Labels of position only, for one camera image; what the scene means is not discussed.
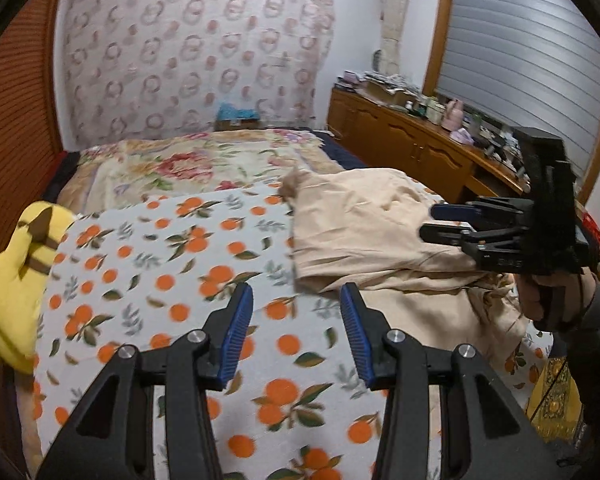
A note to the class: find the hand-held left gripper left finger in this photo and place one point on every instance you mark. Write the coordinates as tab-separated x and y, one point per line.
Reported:
235	340

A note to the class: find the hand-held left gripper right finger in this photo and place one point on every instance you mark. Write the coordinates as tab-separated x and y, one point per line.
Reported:
357	340

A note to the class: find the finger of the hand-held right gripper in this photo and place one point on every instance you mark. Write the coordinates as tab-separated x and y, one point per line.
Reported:
460	212
450	234

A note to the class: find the beige printed T-shirt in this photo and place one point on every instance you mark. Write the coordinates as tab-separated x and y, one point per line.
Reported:
380	225

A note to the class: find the person's right hand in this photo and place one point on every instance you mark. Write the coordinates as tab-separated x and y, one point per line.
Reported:
532	300

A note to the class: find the pink tissue pack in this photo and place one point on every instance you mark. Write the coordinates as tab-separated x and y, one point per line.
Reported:
462	136

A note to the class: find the crumpled beige garment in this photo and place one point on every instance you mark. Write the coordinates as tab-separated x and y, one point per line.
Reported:
455	320

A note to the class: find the orange fruit print bed sheet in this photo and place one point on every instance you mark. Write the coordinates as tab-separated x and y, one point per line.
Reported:
180	270

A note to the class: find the wooden sideboard cabinet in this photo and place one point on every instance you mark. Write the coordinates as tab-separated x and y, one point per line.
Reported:
405	135

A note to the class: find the pink kettle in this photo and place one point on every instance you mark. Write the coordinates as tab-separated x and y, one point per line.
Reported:
452	117

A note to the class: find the dark blue bedding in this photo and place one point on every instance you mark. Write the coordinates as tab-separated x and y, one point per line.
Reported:
340	152

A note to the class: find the pile of papers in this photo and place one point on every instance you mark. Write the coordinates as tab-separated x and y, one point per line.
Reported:
390	85

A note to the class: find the floral blanket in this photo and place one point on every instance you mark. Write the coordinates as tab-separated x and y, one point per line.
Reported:
180	160

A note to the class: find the yellow patterned cloth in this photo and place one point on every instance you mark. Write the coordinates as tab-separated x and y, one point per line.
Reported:
555	400

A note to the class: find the cream lace curtain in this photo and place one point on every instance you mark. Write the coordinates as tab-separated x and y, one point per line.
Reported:
397	15

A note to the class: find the small cardboard box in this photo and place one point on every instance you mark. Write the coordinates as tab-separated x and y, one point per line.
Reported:
237	125

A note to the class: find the yellow plush toy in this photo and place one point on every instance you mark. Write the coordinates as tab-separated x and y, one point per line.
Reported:
15	290

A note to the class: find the blue fluffy cloth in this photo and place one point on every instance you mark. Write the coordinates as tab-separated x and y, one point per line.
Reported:
235	111

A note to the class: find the brown slatted wooden door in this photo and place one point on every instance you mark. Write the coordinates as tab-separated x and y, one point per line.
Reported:
15	120

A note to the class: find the circle print wall curtain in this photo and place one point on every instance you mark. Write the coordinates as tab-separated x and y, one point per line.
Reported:
195	50

